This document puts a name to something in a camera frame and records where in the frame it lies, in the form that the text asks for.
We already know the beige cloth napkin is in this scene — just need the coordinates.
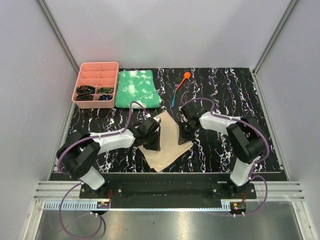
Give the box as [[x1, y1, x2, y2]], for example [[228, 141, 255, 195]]
[[139, 111, 194, 172]]

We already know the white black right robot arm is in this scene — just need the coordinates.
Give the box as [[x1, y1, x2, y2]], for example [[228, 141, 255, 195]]
[[178, 102, 270, 199]]

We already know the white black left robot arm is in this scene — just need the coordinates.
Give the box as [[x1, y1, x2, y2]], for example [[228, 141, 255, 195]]
[[56, 117, 161, 198]]

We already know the teal plastic utensil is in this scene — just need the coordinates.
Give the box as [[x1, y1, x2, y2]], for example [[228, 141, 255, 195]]
[[170, 87, 178, 108]]

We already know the green white tie-dye cloth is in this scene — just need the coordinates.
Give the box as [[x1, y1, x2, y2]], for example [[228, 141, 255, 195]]
[[115, 70, 162, 109]]

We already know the black marble pattern mat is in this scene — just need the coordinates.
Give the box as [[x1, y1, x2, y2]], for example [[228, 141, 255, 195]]
[[67, 67, 270, 173]]

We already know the orange plastic spoon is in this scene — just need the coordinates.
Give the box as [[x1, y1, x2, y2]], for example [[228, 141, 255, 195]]
[[176, 71, 191, 89]]

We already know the blue coiled band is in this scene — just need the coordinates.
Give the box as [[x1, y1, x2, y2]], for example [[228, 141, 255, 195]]
[[98, 94, 113, 101]]

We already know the yellow green coiled band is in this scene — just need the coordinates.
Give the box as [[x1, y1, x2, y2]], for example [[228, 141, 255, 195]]
[[97, 86, 114, 94]]

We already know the pink compartment tray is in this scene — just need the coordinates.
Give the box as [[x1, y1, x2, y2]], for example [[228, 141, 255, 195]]
[[71, 61, 119, 109]]

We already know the dark coiled band bottom-left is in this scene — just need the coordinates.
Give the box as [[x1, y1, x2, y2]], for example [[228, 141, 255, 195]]
[[76, 93, 94, 102]]

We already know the dark coiled band top-left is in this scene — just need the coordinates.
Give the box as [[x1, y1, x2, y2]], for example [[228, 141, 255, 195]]
[[76, 85, 96, 95]]

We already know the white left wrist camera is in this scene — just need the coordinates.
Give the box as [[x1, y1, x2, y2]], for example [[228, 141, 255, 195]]
[[153, 117, 161, 124]]

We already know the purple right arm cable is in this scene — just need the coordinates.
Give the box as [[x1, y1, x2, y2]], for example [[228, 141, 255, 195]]
[[179, 97, 271, 217]]

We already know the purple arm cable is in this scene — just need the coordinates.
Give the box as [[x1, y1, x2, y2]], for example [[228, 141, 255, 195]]
[[56, 101, 151, 238], [179, 97, 271, 217]]

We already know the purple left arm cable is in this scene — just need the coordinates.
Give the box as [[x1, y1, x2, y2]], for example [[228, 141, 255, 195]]
[[56, 101, 151, 238]]

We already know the aluminium front frame rail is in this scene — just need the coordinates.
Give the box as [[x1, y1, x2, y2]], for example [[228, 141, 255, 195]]
[[33, 181, 305, 212]]

